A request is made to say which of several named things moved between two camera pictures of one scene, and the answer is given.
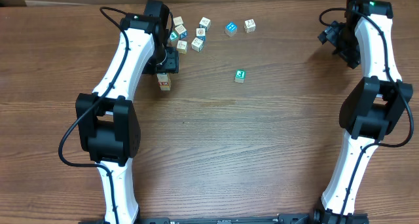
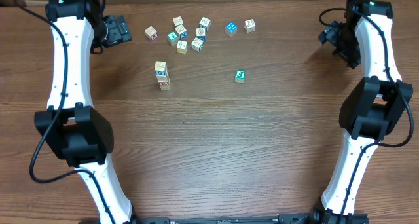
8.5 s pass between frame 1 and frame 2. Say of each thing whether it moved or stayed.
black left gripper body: moved
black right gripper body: stayed
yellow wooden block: stayed
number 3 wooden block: stayed
